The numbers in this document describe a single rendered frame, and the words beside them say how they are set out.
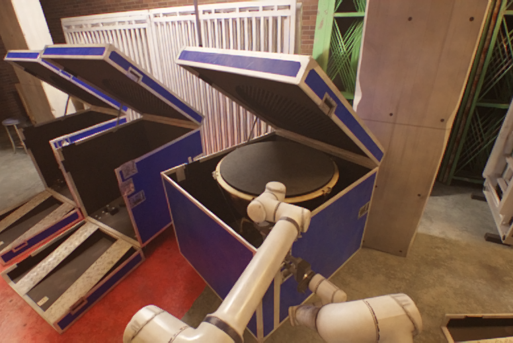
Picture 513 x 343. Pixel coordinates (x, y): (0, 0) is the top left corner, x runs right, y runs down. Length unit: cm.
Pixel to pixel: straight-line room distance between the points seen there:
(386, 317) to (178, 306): 175
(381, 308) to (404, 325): 7
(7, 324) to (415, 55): 346
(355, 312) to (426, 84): 162
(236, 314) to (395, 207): 194
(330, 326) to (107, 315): 193
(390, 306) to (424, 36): 164
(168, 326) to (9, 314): 228
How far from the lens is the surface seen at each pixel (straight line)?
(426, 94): 215
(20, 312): 294
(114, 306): 256
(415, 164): 232
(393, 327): 92
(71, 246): 310
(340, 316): 88
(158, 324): 80
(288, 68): 116
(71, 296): 272
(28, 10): 496
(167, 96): 246
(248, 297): 81
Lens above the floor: 189
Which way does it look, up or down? 29 degrees down
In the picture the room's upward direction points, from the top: 2 degrees counter-clockwise
